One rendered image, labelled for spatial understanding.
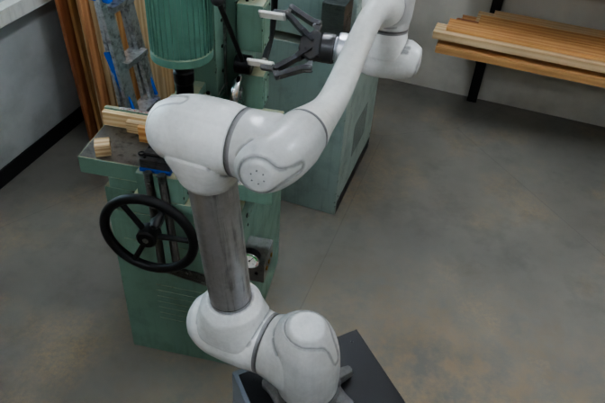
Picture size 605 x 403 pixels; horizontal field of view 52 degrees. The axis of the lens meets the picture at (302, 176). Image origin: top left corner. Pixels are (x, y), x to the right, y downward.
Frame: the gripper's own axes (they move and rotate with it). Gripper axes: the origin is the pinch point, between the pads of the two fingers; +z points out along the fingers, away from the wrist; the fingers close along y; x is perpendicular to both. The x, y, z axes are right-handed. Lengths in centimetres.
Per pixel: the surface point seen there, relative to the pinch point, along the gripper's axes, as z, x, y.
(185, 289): 22, -69, -64
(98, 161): 46, -29, -33
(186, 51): 19.7, -6.5, -4.0
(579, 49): -126, -163, 99
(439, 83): -63, -239, 101
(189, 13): 18.7, 1.6, 3.2
